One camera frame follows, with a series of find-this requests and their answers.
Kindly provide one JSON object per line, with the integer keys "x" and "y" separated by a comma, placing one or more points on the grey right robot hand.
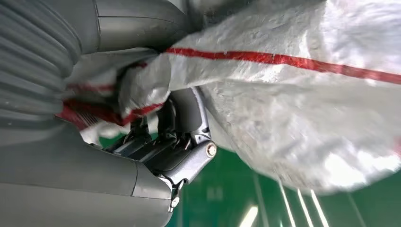
{"x": 78, "y": 188}

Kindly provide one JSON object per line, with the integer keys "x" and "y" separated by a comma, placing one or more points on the green conveyor belt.
{"x": 219, "y": 191}

